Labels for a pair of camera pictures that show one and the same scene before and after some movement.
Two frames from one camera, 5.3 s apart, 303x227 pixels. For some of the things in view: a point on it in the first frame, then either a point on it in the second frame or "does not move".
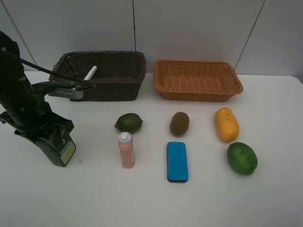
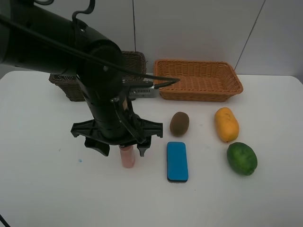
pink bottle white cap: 126,146 does not move
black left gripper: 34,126 → 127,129
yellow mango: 227,125 does not move
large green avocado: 242,159 does not move
